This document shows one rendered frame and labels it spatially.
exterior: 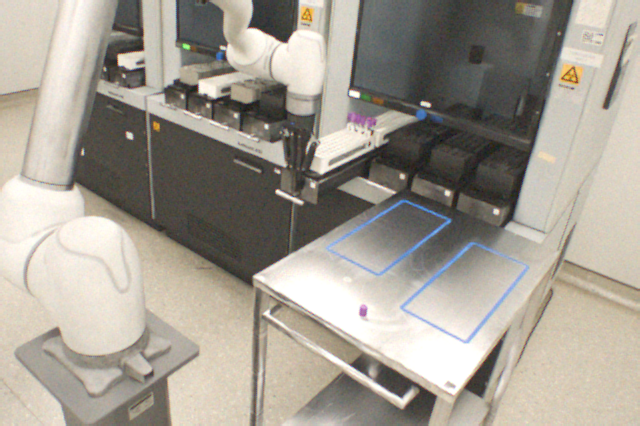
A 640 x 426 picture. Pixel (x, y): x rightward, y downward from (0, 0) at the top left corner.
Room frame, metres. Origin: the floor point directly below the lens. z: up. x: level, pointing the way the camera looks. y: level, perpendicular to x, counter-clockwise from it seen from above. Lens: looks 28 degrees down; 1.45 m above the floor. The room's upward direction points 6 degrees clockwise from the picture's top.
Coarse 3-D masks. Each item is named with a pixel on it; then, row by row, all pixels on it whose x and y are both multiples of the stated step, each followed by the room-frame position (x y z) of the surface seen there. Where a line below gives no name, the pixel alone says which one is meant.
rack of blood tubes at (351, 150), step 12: (336, 132) 1.60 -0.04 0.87; (348, 132) 1.62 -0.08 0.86; (324, 144) 1.49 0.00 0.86; (336, 144) 1.50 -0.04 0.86; (348, 144) 1.51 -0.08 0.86; (360, 144) 1.54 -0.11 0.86; (372, 144) 1.60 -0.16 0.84; (324, 156) 1.40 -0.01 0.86; (336, 156) 1.43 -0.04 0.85; (348, 156) 1.54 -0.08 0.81; (312, 168) 1.39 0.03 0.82; (324, 168) 1.38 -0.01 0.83
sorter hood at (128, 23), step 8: (120, 0) 2.39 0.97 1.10; (128, 0) 2.35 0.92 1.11; (136, 0) 2.31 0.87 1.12; (120, 8) 2.39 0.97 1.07; (128, 8) 2.35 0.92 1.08; (136, 8) 2.31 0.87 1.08; (120, 16) 2.39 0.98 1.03; (128, 16) 2.36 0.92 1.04; (136, 16) 2.32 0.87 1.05; (120, 24) 2.39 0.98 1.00; (128, 24) 2.36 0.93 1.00; (136, 24) 2.32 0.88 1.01; (128, 32) 2.34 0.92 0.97; (136, 32) 2.31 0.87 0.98
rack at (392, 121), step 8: (392, 112) 1.88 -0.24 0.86; (400, 112) 1.90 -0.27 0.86; (384, 120) 1.78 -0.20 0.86; (392, 120) 1.79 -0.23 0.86; (400, 120) 1.79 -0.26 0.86; (408, 120) 1.81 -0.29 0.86; (416, 120) 1.86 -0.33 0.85; (376, 128) 1.68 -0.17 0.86; (384, 128) 1.70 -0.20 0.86; (392, 128) 1.71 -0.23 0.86; (400, 128) 1.82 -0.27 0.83; (376, 136) 1.64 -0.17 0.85; (384, 136) 1.77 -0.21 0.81; (376, 144) 1.64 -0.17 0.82
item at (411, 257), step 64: (320, 256) 0.95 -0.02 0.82; (384, 256) 0.97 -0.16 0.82; (448, 256) 1.00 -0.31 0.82; (512, 256) 1.03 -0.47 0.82; (256, 320) 0.85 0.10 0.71; (320, 320) 0.75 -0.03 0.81; (384, 320) 0.76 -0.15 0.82; (448, 320) 0.77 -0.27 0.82; (512, 320) 0.80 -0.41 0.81; (256, 384) 0.84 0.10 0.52; (384, 384) 1.11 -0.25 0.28; (448, 384) 0.61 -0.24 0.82
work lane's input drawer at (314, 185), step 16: (384, 144) 1.67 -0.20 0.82; (352, 160) 1.50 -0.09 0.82; (368, 160) 1.56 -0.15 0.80; (288, 176) 1.40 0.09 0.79; (304, 176) 1.37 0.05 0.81; (320, 176) 1.36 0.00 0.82; (336, 176) 1.41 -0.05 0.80; (352, 176) 1.49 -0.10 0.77; (304, 192) 1.36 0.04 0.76; (320, 192) 1.35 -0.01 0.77
